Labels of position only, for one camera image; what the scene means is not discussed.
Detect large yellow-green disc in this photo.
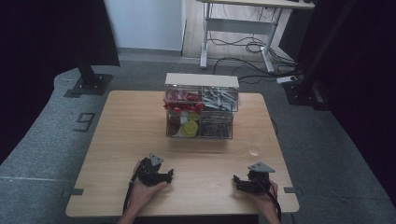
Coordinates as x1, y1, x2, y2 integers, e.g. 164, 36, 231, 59
179, 119, 199, 138

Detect left hand-held gripper black cable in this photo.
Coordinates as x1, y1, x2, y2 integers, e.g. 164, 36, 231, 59
122, 169, 140, 216

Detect person's right hand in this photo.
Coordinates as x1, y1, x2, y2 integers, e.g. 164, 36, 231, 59
247, 181, 280, 216

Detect right hand-held gripper black cable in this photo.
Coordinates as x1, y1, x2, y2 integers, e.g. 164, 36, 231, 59
255, 178, 283, 222

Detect white frame desk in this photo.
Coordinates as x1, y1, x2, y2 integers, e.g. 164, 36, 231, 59
196, 0, 316, 75

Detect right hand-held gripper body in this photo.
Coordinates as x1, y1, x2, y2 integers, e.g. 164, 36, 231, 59
247, 161, 276, 194

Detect black metal stand frame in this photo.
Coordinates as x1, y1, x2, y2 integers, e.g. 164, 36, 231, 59
282, 0, 357, 112

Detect pile of grey clips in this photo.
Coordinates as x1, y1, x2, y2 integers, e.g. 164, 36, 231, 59
203, 87, 239, 112

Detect black stand with base plate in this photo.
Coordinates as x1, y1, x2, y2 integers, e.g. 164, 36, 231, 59
68, 55, 113, 96

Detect pile of red clips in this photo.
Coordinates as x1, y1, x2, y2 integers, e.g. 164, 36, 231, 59
163, 88, 205, 114

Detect hand-held gripper black cable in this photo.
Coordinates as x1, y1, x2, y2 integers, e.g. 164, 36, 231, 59
122, 169, 140, 216
255, 178, 283, 222

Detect clear drawer organizer white lid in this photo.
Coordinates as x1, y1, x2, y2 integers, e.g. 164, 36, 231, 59
163, 72, 240, 140

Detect black floor cables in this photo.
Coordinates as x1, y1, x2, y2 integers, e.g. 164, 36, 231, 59
207, 31, 301, 84

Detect clear plastic cup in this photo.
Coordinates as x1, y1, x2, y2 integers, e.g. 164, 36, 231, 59
247, 133, 271, 158

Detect person's left hand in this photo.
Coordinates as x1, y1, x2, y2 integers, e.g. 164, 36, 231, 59
125, 160, 169, 213

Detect black curtain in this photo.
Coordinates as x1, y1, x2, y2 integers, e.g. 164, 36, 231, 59
278, 0, 396, 207
0, 0, 121, 165

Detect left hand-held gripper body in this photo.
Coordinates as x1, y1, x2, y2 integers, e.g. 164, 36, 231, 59
135, 152, 166, 187

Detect white power strip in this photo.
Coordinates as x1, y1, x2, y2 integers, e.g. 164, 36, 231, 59
276, 75, 298, 85

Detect pile of dark clips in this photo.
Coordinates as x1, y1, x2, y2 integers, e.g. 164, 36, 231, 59
199, 113, 233, 139

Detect brown disc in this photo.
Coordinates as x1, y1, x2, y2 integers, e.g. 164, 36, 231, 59
168, 115, 182, 135

